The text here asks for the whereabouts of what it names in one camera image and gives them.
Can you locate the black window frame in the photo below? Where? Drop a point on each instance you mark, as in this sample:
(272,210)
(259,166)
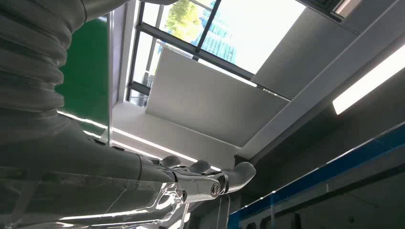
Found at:
(177,39)

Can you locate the long ceiling light strip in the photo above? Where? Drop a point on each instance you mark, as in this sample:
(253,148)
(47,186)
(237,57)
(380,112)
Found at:
(370,79)

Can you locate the green conveyor belt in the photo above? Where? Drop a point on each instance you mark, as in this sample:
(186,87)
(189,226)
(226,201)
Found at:
(88,72)

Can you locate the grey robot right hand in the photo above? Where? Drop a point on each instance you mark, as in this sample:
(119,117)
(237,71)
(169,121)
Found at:
(79,177)

